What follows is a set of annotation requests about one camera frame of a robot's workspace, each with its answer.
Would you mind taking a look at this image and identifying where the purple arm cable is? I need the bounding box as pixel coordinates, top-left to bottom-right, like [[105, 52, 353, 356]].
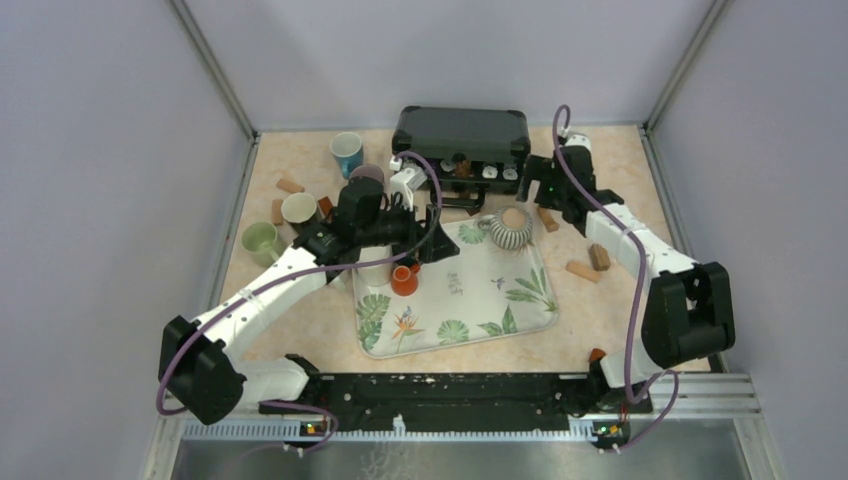
[[154, 150, 444, 458], [551, 104, 681, 455]]

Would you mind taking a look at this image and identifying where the wooden block left upper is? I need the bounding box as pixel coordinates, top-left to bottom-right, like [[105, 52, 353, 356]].
[[276, 178, 305, 194]]

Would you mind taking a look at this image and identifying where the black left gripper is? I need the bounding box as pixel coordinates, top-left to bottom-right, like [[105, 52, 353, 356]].
[[358, 194, 459, 264]]

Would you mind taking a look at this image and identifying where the dark wooden block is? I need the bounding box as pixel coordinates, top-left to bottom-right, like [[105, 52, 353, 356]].
[[588, 244, 612, 272]]

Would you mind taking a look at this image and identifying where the light green mug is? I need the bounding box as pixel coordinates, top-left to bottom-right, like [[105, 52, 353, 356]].
[[241, 222, 286, 268]]

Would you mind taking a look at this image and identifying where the white ribbed mug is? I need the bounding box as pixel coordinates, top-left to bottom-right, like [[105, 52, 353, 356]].
[[356, 263, 393, 287]]

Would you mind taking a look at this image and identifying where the wooden block right rear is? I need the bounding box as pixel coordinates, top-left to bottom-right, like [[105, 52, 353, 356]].
[[566, 260, 602, 284]]

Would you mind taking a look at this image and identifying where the floral white serving tray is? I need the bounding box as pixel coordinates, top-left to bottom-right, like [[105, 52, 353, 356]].
[[353, 220, 559, 359]]

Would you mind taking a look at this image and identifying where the black glossy mug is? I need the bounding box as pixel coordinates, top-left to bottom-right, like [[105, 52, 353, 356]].
[[280, 192, 321, 234]]

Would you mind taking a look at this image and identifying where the grey striped ribbed cup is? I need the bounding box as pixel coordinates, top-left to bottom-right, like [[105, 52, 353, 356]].
[[475, 207, 533, 251]]

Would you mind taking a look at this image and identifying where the lilac purple mug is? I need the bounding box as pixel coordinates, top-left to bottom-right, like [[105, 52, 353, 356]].
[[348, 164, 385, 186]]

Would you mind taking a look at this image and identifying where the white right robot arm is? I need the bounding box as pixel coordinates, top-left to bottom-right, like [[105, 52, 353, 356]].
[[517, 144, 736, 412]]

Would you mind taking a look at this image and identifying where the wooden block left lower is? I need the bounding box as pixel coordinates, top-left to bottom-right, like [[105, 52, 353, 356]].
[[317, 196, 334, 219]]

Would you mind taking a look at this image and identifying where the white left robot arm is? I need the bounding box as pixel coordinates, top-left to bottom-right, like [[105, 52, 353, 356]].
[[156, 178, 459, 425]]

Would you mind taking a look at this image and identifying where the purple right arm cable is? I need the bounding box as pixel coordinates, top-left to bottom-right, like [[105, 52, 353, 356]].
[[551, 104, 681, 455]]

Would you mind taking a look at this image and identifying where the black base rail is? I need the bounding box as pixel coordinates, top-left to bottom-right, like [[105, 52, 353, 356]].
[[259, 355, 653, 436]]

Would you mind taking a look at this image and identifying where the light blue dotted mug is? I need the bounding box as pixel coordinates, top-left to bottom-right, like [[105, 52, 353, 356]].
[[329, 132, 364, 179]]

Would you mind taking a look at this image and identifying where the small orange cup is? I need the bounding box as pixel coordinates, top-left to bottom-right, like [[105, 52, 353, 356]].
[[390, 264, 421, 297]]

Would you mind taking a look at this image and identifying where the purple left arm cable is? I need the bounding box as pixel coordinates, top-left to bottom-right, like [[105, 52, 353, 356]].
[[154, 150, 444, 458]]

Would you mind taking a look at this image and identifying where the small red-brown block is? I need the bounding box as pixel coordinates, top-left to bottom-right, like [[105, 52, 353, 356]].
[[588, 348, 606, 364]]

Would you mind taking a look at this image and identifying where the light wooden block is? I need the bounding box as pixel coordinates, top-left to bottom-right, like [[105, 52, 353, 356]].
[[537, 207, 560, 233]]

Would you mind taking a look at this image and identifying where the dark green carrying case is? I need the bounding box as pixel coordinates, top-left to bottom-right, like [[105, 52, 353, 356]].
[[391, 106, 531, 210]]

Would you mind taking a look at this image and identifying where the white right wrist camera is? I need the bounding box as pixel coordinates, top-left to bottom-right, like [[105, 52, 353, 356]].
[[560, 132, 592, 150]]

